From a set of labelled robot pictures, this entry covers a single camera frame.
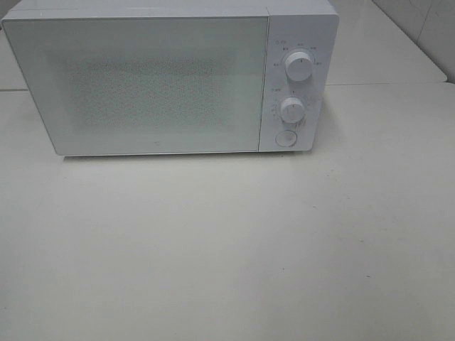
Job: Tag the round door release button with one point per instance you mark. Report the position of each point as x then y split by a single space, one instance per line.
286 138

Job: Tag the white microwave knob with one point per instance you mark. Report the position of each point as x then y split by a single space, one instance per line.
299 65
292 110

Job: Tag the white microwave door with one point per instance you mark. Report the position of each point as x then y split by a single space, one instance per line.
128 86

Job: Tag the white microwave oven body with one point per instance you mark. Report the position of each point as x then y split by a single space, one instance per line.
292 25

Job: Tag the white adjacent table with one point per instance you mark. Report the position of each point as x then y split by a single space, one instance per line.
371 49

